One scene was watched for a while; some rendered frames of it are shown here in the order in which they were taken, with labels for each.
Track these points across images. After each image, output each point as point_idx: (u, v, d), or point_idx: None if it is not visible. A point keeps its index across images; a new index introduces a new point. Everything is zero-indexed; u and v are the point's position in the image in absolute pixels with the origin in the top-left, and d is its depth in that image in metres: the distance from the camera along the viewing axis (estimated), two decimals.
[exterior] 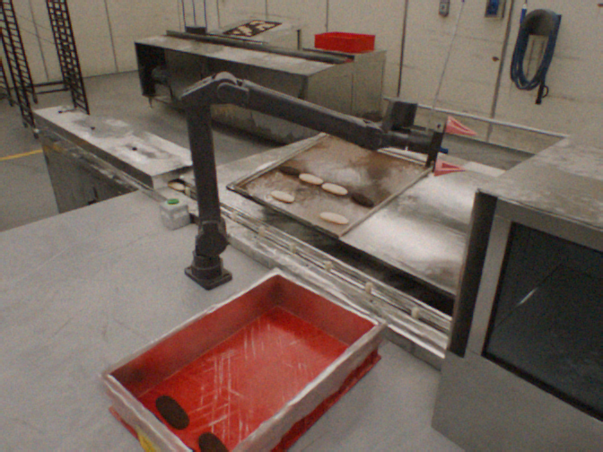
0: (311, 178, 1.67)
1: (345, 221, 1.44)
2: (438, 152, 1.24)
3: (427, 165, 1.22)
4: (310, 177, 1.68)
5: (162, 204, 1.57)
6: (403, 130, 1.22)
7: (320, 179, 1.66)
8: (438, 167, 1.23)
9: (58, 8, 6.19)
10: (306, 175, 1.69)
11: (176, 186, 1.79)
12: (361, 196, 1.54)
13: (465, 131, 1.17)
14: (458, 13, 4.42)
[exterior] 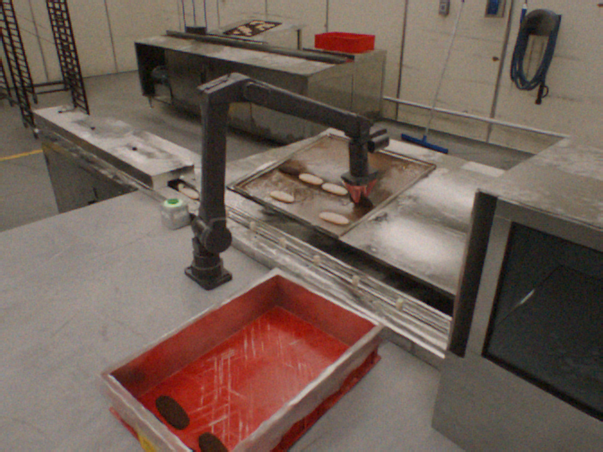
0: (311, 178, 1.67)
1: (345, 221, 1.44)
2: None
3: None
4: (310, 177, 1.68)
5: (162, 204, 1.57)
6: (367, 150, 1.44)
7: (320, 179, 1.66)
8: None
9: (58, 8, 6.19)
10: (306, 175, 1.69)
11: (190, 194, 1.73)
12: (360, 196, 1.53)
13: (351, 194, 1.52)
14: (458, 13, 4.42)
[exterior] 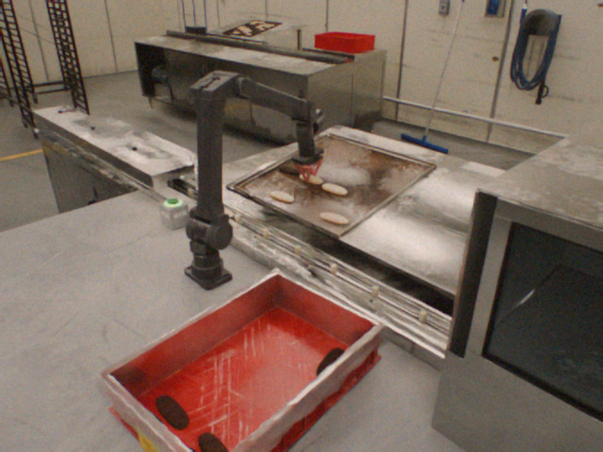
0: (311, 178, 1.67)
1: (345, 221, 1.44)
2: None
3: (305, 162, 1.59)
4: (310, 177, 1.68)
5: (162, 204, 1.57)
6: (312, 131, 1.60)
7: (321, 179, 1.66)
8: (308, 165, 1.63)
9: (58, 8, 6.19)
10: (306, 175, 1.69)
11: (224, 212, 1.60)
12: (332, 358, 1.04)
13: (318, 169, 1.68)
14: (458, 13, 4.42)
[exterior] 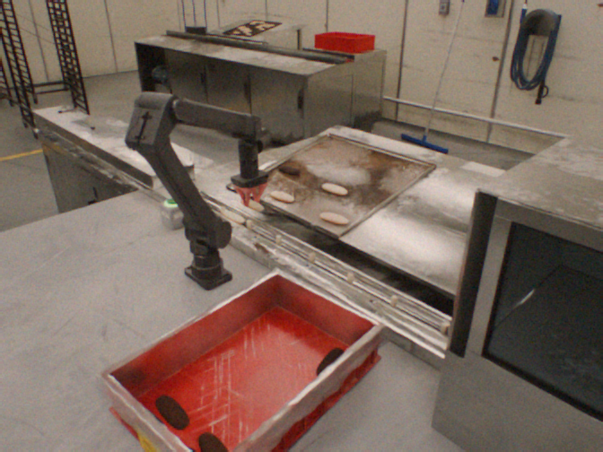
0: (252, 204, 1.48)
1: (345, 221, 1.44)
2: None
3: (244, 184, 1.40)
4: (250, 202, 1.50)
5: (162, 204, 1.57)
6: None
7: (262, 206, 1.47)
8: (248, 188, 1.44)
9: (58, 8, 6.19)
10: None
11: (235, 218, 1.56)
12: (332, 358, 1.04)
13: (260, 195, 1.49)
14: (458, 13, 4.42)
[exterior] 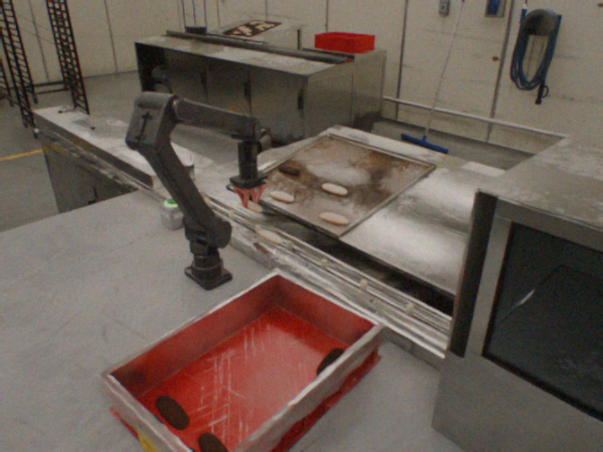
0: (250, 205, 1.48)
1: (345, 221, 1.44)
2: None
3: (243, 185, 1.40)
4: (249, 203, 1.49)
5: (162, 204, 1.57)
6: None
7: (261, 207, 1.47)
8: (247, 189, 1.44)
9: (58, 8, 6.19)
10: None
11: (273, 238, 1.45)
12: (332, 358, 1.04)
13: (259, 196, 1.49)
14: (458, 13, 4.42)
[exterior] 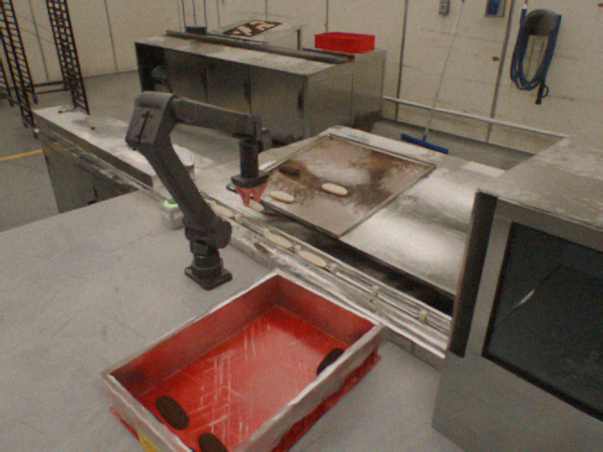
0: (279, 241, 1.43)
1: (259, 208, 1.46)
2: None
3: None
4: (277, 238, 1.45)
5: (162, 204, 1.57)
6: None
7: (290, 243, 1.42)
8: None
9: (58, 8, 6.19)
10: (274, 236, 1.45)
11: (315, 260, 1.33)
12: (332, 358, 1.04)
13: (241, 197, 1.48)
14: (458, 13, 4.42)
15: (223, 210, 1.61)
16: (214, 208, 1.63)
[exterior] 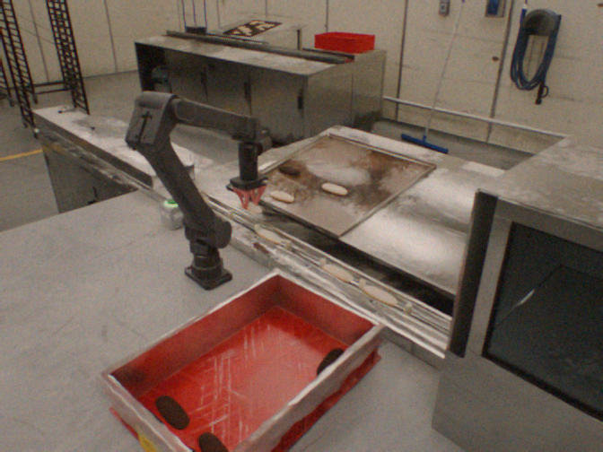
0: (339, 273, 1.28)
1: (257, 211, 1.46)
2: None
3: None
4: (336, 269, 1.29)
5: (162, 204, 1.57)
6: None
7: (351, 276, 1.27)
8: None
9: (58, 8, 6.19)
10: (332, 267, 1.30)
11: (385, 298, 1.18)
12: (332, 358, 1.04)
13: (240, 200, 1.47)
14: (458, 13, 4.42)
15: (270, 235, 1.46)
16: (259, 232, 1.48)
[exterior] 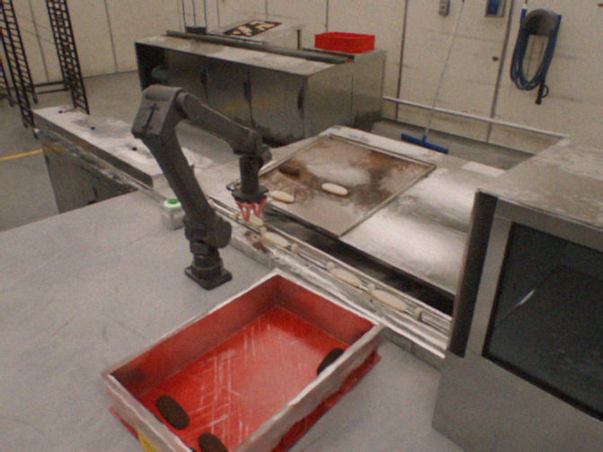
0: (347, 278, 1.26)
1: (259, 223, 1.48)
2: None
3: None
4: (344, 273, 1.28)
5: (162, 204, 1.57)
6: None
7: (360, 280, 1.25)
8: None
9: (58, 8, 6.19)
10: (340, 271, 1.28)
11: (394, 303, 1.16)
12: (332, 358, 1.04)
13: (241, 212, 1.50)
14: (458, 13, 4.42)
15: (276, 239, 1.44)
16: (266, 236, 1.46)
